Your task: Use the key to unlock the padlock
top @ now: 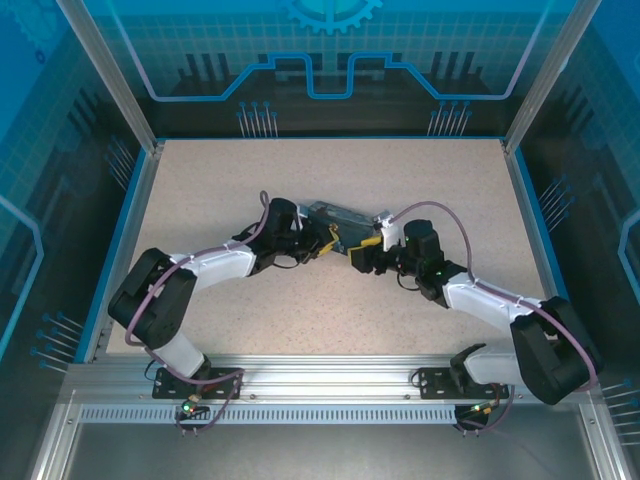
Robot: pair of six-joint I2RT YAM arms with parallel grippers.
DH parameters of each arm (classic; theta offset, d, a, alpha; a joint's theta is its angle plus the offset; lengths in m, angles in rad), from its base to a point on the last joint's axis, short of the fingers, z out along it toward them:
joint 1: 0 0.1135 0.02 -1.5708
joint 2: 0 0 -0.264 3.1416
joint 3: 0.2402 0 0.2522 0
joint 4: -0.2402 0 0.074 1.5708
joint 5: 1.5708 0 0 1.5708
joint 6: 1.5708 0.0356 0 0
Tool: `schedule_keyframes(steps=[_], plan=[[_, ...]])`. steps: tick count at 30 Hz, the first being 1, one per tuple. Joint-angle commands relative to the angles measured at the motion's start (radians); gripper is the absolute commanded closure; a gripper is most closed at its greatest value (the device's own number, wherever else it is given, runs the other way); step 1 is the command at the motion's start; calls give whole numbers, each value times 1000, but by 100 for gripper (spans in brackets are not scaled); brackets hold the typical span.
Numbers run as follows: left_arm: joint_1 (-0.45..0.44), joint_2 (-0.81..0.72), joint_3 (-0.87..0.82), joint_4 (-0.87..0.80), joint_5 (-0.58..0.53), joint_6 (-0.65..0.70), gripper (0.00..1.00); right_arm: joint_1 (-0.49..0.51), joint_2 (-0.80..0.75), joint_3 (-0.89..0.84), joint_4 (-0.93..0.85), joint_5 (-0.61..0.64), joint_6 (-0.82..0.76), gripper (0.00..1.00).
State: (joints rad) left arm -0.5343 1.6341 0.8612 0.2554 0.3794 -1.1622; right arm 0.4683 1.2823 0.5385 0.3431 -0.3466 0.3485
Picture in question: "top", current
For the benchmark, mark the aluminium side frame rail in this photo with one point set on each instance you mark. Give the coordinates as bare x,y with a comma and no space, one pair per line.
122,250
537,225

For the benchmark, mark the aluminium front frame rail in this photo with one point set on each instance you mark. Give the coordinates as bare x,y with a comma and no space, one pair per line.
330,380

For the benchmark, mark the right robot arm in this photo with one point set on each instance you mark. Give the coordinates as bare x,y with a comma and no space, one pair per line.
550,350

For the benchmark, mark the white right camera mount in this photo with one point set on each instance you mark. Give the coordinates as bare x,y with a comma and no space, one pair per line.
388,240

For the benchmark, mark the aluminium frame post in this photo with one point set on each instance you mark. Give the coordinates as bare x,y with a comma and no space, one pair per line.
545,75
115,75

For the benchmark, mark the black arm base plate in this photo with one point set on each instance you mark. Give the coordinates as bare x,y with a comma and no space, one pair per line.
435,384
225,385

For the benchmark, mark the silver padlock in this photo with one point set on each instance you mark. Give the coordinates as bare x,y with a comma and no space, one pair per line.
342,246

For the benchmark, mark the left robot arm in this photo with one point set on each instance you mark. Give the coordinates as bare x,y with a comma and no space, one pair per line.
155,305

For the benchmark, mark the small green-lit circuit board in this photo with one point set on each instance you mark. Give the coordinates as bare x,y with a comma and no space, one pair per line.
192,404
484,407

